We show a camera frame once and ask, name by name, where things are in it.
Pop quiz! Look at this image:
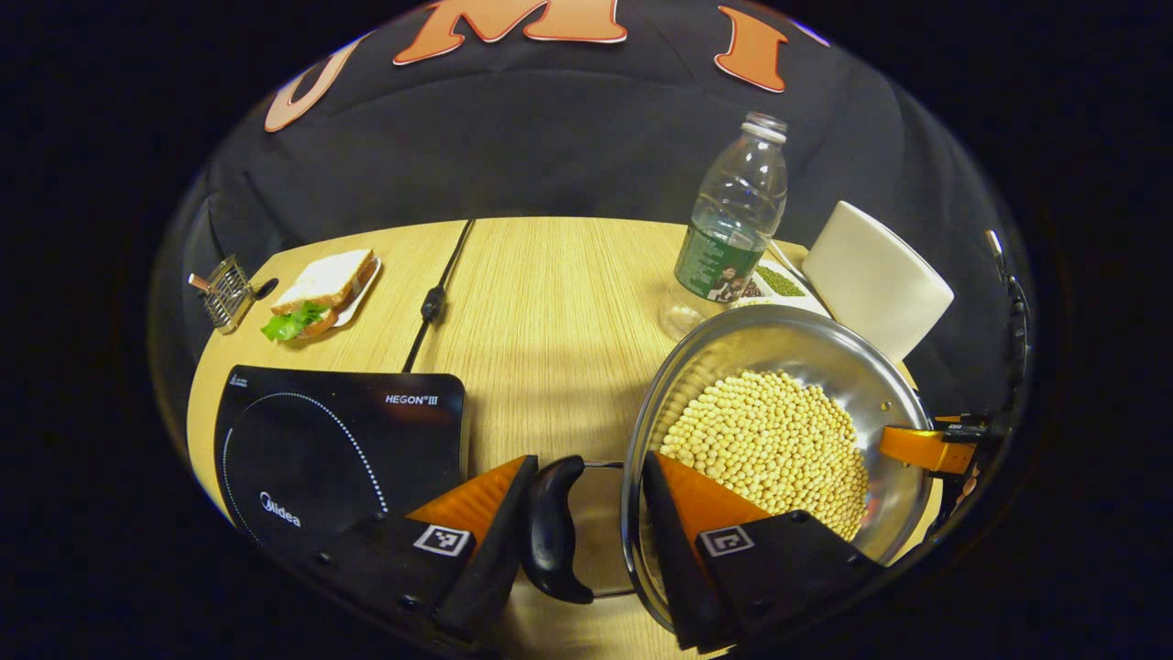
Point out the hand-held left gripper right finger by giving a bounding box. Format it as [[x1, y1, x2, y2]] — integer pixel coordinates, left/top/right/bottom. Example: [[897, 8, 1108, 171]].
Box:
[[641, 450, 886, 655]]

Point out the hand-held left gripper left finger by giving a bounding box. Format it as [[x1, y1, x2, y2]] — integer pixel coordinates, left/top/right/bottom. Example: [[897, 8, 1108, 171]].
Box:
[[316, 455, 541, 644]]

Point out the steel pot with black handles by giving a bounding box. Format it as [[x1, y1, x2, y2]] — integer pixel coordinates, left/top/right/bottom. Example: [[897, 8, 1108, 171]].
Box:
[[521, 304, 937, 633]]

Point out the pile of yellow soybeans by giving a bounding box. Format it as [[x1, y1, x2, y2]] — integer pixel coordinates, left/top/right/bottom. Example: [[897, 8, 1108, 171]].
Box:
[[660, 369, 871, 542]]

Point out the black induction cooktop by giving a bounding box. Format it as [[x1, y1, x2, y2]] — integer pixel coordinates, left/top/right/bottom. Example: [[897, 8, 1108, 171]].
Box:
[[213, 365, 471, 553]]

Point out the white toaster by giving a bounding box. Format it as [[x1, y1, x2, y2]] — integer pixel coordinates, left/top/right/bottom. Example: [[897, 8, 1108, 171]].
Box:
[[801, 200, 956, 366]]

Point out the white divided dish of beans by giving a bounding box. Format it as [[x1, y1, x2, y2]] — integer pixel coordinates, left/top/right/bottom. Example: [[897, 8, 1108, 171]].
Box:
[[738, 259, 831, 318]]

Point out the white sandwich plate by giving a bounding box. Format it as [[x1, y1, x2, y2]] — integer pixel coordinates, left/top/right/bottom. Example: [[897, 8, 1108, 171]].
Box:
[[275, 257, 384, 329]]

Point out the clear plastic water bottle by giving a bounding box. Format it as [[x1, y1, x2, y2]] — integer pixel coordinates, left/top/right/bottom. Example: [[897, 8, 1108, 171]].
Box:
[[659, 111, 790, 343]]

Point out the white bread sandwich with lettuce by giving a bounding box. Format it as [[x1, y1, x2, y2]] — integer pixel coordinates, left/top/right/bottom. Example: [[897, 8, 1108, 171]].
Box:
[[260, 248, 378, 343]]

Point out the black power cable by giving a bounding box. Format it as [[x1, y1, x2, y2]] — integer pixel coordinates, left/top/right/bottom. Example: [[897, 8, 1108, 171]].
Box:
[[401, 217, 478, 375]]

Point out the small metal wire basket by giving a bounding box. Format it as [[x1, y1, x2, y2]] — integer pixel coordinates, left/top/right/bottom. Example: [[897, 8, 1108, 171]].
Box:
[[187, 254, 258, 334]]

